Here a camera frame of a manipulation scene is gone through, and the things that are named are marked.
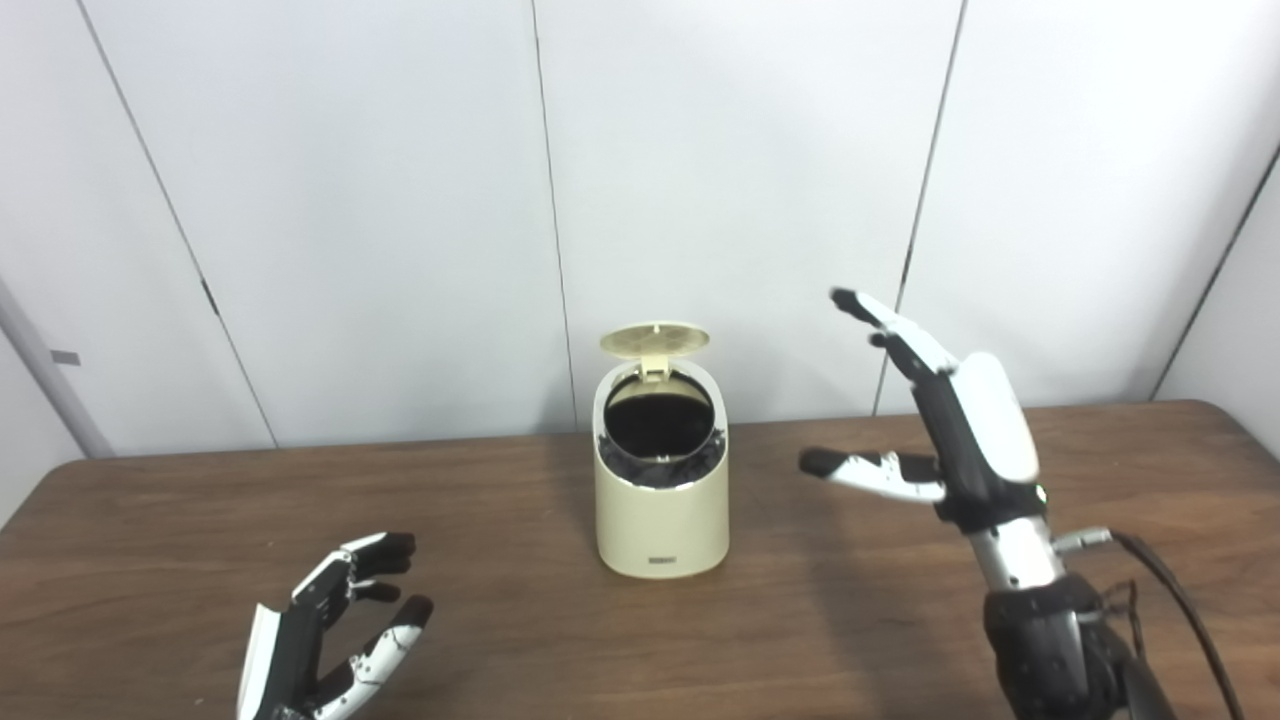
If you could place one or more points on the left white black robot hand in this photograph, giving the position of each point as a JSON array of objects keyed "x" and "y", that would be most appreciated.
[{"x": 285, "y": 660}]

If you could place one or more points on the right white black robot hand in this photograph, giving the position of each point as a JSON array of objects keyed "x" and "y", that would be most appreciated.
[{"x": 985, "y": 430}]

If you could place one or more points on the cream-colored desktop bin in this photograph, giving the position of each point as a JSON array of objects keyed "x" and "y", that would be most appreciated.
[{"x": 660, "y": 525}]

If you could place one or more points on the round cream bin lid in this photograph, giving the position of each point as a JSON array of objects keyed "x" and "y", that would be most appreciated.
[{"x": 655, "y": 338}]

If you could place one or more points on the black bin liner bag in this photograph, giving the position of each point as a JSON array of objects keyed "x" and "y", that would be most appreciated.
[{"x": 658, "y": 430}]

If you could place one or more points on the black wall panel clip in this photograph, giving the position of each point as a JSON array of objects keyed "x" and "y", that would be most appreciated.
[{"x": 210, "y": 297}]

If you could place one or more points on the grey wall tag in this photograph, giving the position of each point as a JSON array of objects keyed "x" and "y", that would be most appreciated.
[{"x": 65, "y": 357}]

